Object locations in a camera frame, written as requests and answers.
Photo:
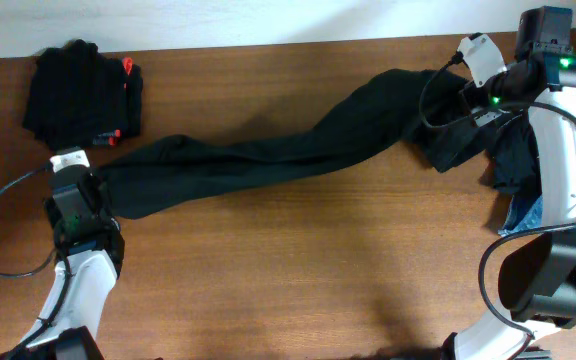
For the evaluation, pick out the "black trousers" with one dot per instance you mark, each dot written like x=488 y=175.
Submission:
x=178 y=168

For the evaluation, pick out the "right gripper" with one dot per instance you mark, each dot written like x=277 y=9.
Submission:
x=473 y=98

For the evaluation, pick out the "blue denim jeans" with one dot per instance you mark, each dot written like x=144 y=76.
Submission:
x=524 y=213

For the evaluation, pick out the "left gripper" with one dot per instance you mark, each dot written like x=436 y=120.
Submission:
x=54 y=212

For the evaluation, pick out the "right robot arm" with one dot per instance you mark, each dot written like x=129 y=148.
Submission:
x=537 y=282

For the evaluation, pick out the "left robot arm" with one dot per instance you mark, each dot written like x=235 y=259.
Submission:
x=89 y=253

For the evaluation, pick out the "folded black clothes stack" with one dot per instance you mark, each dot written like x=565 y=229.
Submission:
x=81 y=98

